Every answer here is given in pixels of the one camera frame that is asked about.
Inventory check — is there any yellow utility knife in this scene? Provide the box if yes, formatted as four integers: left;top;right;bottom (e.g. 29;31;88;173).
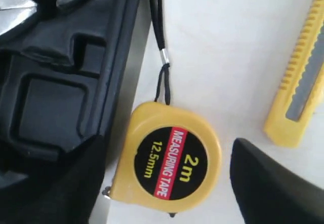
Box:
263;0;323;147

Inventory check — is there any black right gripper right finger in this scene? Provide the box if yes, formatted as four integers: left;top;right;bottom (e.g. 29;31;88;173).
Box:
229;138;323;223

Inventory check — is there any yellow measuring tape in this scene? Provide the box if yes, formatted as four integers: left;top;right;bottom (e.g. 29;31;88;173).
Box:
102;0;222;216

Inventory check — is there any black plastic tool case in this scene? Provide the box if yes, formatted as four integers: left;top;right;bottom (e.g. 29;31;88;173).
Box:
1;0;139;188

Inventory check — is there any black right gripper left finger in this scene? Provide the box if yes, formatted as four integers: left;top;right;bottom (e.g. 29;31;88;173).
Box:
1;135;106;223

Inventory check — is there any adjustable wrench black handle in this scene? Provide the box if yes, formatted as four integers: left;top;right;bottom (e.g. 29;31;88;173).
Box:
1;0;37;36

